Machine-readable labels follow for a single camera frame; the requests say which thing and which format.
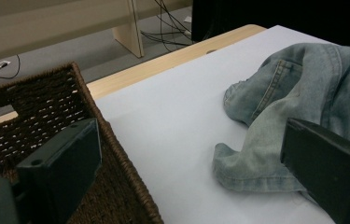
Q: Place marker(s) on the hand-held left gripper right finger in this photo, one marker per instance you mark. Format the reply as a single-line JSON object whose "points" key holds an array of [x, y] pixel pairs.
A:
{"points": [[331, 177]]}

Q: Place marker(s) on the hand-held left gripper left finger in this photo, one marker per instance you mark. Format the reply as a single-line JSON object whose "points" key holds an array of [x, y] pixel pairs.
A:
{"points": [[60, 168]]}

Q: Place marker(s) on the brown wicker basket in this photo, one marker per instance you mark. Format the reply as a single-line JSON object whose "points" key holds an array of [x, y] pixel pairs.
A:
{"points": [[39, 105]]}

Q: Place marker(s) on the light blue denim garment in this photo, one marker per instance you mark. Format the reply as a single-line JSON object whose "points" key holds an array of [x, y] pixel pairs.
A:
{"points": [[303, 93]]}

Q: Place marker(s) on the white floor socket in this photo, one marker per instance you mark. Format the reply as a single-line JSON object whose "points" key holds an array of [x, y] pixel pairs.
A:
{"points": [[2, 63]]}

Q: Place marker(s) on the light wooden bench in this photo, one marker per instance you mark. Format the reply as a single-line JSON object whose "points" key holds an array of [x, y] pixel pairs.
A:
{"points": [[54, 21]]}

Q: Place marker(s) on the black curtain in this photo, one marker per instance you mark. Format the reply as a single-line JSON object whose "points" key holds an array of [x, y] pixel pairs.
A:
{"points": [[287, 15]]}

